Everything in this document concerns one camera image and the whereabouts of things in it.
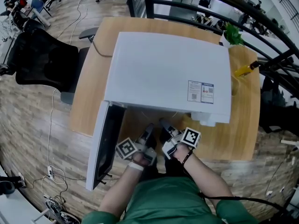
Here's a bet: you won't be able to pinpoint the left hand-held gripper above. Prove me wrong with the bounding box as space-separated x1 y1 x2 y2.
115 123 157 166

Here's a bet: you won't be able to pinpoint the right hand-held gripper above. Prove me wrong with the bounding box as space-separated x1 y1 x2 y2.
159 118 202 160

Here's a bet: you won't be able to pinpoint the person's right forearm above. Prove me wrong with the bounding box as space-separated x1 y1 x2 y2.
182 156 234 207

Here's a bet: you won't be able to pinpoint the person's left forearm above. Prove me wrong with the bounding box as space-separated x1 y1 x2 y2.
99 164 143 219

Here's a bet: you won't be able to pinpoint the person's left hand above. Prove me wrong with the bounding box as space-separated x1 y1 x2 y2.
132 152 150 167

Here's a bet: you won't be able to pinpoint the person's right hand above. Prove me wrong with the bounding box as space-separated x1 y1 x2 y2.
174 144 191 162

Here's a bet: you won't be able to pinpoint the white wristband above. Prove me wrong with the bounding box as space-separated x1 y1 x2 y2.
128 161 145 172

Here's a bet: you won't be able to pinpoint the person's dark trousers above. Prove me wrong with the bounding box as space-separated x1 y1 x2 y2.
140 154 190 182

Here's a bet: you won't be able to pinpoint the white microwave door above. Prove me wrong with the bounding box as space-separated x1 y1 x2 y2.
85 100 128 192

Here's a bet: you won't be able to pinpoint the white microwave oven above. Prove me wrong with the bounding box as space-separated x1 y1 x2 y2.
104 31 233 127

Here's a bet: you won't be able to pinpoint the person's green shirt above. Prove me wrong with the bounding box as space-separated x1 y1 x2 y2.
80 176 260 224

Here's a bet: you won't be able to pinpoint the yellow bottle with black cap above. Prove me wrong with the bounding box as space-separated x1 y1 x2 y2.
234 61 260 78

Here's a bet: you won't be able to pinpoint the black draped office chair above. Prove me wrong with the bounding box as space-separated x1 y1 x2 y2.
258 76 299 134

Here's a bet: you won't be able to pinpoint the green plant in white pot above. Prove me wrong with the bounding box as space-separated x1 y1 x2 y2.
219 22 245 49

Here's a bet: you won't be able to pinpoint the black mesh office chair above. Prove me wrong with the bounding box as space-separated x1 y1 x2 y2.
7 27 99 105

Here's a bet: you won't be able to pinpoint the black round device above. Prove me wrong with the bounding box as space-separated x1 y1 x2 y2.
0 175 26 196

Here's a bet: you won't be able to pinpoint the plain white desk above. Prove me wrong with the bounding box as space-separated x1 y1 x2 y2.
0 169 57 224

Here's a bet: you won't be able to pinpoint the dark rounded chair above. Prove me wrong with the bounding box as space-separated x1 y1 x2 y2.
23 19 45 34

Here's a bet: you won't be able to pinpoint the cluttered white desk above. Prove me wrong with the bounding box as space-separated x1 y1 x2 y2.
0 8 26 63

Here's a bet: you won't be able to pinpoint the blue chair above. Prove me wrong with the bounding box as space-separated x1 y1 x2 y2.
30 0 52 17

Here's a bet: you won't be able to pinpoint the black wrist strap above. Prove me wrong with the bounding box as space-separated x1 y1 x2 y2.
181 149 194 167

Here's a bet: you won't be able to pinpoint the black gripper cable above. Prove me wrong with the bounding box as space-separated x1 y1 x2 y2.
197 190 290 219

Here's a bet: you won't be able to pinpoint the black microwave power cable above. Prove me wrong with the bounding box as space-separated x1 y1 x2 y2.
91 39 114 57

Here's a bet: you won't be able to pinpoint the white floor cable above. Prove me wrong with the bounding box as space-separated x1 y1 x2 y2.
46 0 88 169

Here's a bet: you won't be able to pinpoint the tangled floor cables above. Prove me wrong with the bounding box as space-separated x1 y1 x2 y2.
32 175 71 219

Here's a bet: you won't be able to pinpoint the white plug with thin cable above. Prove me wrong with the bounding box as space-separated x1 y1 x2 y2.
265 162 285 198

